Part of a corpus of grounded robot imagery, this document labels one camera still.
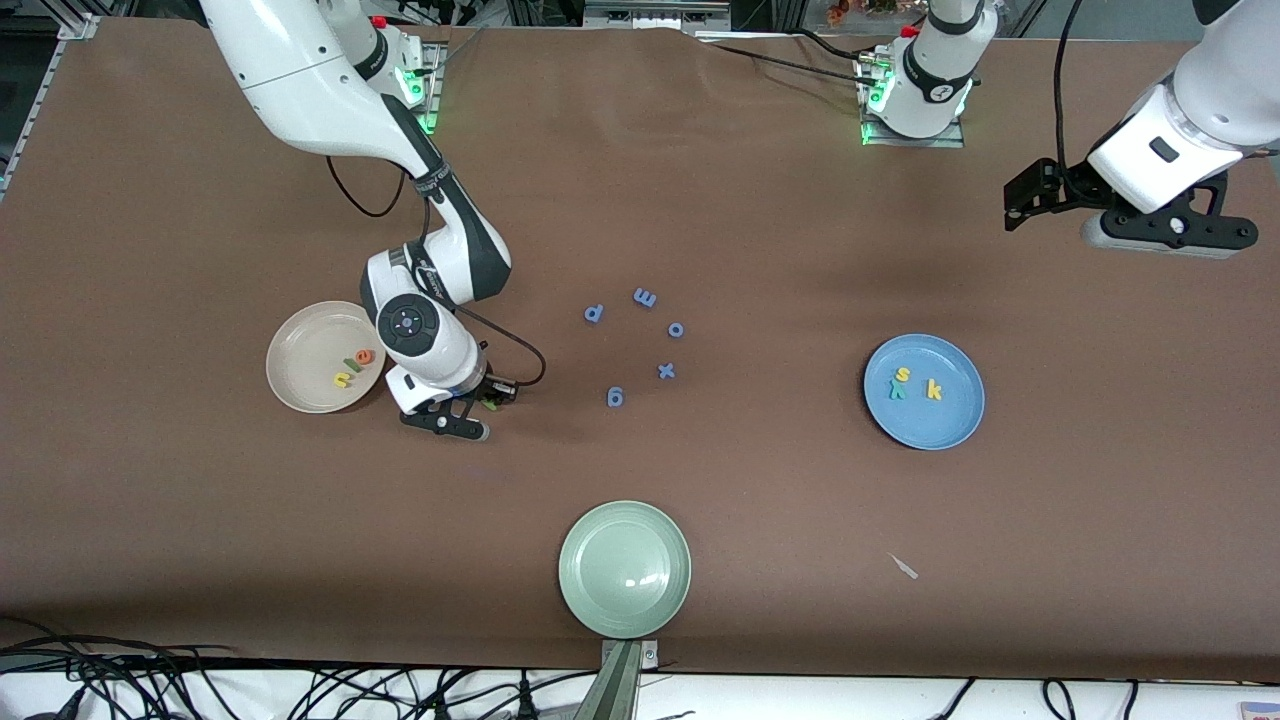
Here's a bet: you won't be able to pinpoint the black aluminium frame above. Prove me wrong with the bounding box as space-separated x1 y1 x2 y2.
505 0 801 31

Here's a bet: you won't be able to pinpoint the orange flowers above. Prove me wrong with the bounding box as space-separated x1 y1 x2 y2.
825 0 901 26

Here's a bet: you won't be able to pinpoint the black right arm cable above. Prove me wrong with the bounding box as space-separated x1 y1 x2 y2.
326 155 413 219

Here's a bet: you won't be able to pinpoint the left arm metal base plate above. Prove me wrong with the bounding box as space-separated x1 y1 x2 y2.
858 50 967 150

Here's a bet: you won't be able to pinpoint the aluminium frame rail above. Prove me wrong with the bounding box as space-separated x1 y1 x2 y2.
0 10 101 196

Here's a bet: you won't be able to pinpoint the grey metal bracket post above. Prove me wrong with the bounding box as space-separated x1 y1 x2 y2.
575 640 660 720

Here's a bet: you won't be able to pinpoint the black cable to arm base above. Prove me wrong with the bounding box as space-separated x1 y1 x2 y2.
690 35 871 81

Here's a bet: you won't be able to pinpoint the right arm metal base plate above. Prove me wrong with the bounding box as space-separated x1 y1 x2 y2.
400 40 446 137

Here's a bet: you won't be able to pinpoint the brown table cover sheet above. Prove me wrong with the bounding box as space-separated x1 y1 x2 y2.
0 15 1280 686

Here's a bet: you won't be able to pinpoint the mint green plate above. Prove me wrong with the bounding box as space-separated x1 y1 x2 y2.
558 500 693 640

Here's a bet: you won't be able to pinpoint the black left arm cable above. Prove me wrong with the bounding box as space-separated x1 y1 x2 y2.
1053 0 1088 173

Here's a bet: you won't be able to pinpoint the beige brown plate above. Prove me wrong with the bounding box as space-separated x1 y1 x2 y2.
265 300 388 415

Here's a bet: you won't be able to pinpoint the blue plate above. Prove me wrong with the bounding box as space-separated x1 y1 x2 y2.
863 333 987 452

